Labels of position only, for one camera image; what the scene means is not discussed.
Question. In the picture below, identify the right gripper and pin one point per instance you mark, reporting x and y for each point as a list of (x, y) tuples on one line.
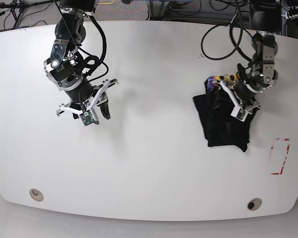
[(83, 98)]

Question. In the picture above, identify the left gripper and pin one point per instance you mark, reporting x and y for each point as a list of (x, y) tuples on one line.
[(238, 94)]

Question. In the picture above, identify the black T-shirt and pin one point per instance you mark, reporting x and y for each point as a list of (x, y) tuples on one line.
[(220, 128)]

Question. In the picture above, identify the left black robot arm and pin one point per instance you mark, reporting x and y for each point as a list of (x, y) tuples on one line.
[(260, 74)]

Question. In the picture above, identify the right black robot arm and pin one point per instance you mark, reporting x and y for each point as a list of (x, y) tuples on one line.
[(69, 66)]

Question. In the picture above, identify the red tape rectangle marking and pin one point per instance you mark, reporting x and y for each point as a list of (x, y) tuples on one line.
[(278, 156)]

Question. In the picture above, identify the white power strip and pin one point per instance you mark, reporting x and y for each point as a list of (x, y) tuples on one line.
[(292, 13)]

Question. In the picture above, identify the black tripod stand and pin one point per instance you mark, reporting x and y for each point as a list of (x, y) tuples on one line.
[(16, 8)]

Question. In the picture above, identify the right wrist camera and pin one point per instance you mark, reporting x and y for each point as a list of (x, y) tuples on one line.
[(88, 118)]

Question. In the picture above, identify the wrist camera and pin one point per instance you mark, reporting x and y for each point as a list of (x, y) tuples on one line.
[(88, 118), (239, 113)]

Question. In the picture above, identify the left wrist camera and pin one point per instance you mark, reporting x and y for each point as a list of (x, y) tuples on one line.
[(239, 113)]

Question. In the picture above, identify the left table cable grommet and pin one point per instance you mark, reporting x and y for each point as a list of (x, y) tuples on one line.
[(36, 195)]

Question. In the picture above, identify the table cable grommet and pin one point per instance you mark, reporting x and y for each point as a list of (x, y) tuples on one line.
[(36, 195), (254, 204)]

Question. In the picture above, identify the aluminium frame post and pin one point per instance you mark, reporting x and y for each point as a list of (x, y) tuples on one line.
[(157, 9)]

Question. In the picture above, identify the right table cable grommet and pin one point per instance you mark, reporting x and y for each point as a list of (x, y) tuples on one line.
[(254, 204)]

